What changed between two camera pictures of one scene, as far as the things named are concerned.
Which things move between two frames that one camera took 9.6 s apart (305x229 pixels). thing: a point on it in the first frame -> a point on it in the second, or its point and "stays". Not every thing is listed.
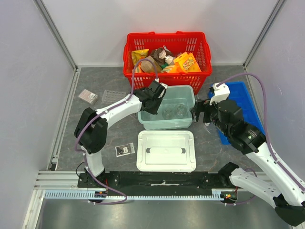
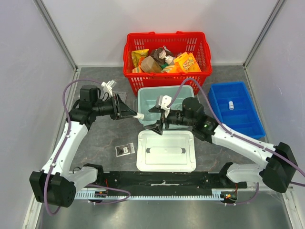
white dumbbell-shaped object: x=168 y=59 stays
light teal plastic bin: x=175 y=111 stays
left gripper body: x=154 y=108 -> x=114 y=114
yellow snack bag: x=138 y=55 stays
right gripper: x=199 y=111 -> x=162 y=118
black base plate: x=157 y=183 stays
